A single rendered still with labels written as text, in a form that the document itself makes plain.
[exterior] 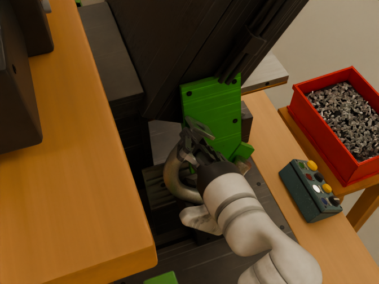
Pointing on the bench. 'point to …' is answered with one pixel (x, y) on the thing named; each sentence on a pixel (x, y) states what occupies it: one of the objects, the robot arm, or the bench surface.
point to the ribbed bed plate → (156, 176)
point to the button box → (308, 191)
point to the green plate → (215, 110)
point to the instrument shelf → (71, 177)
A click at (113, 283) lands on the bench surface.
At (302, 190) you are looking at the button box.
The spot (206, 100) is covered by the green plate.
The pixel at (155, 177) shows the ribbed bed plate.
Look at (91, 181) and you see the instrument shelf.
